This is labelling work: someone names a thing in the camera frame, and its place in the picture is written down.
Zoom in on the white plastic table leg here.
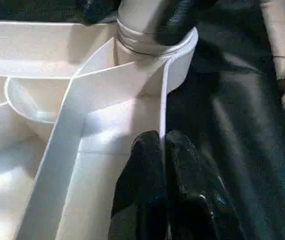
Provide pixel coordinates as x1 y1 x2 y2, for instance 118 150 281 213
115 0 193 57

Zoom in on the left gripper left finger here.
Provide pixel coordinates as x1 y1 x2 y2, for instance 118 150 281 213
107 130 169 240

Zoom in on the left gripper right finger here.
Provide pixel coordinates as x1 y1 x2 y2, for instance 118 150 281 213
163 129 242 240

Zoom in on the white plastic table top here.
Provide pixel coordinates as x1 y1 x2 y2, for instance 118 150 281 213
0 20 199 240

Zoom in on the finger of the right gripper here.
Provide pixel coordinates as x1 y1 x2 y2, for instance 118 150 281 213
155 0 218 47
77 0 123 26

